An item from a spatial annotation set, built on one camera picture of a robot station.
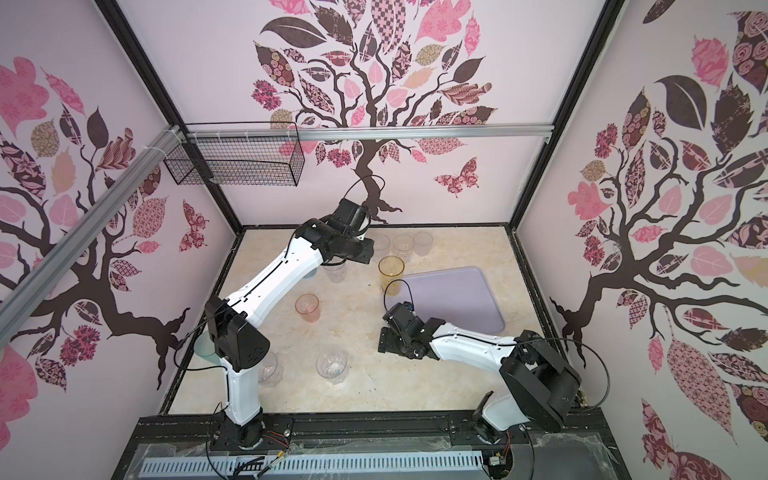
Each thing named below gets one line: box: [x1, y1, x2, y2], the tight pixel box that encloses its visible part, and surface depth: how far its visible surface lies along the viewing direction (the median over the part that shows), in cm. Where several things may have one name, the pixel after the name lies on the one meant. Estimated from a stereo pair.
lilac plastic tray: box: [386, 266, 505, 333], surface depth 102 cm
